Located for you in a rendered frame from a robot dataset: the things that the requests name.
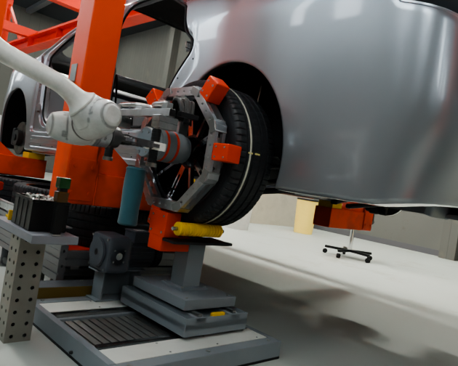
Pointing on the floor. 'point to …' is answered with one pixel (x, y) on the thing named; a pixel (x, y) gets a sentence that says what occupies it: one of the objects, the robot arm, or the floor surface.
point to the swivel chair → (351, 248)
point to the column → (19, 290)
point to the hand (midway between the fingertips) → (155, 146)
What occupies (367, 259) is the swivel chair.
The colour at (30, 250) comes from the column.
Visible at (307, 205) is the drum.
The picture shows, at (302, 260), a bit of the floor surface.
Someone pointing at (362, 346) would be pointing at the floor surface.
